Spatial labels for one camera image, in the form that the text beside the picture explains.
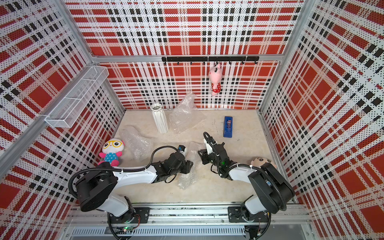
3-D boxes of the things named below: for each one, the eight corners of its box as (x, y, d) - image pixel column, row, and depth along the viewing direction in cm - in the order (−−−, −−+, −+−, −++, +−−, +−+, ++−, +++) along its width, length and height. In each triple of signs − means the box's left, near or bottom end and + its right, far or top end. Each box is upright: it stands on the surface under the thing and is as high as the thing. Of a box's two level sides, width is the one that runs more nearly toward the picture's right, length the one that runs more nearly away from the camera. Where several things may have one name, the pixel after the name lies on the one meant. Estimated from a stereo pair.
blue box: (223, 137, 107) (224, 132, 102) (223, 120, 117) (224, 115, 112) (230, 138, 106) (232, 133, 101) (231, 121, 117) (232, 115, 111)
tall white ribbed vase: (157, 133, 108) (149, 112, 91) (159, 124, 114) (152, 103, 96) (167, 133, 108) (161, 112, 91) (169, 124, 114) (163, 103, 96)
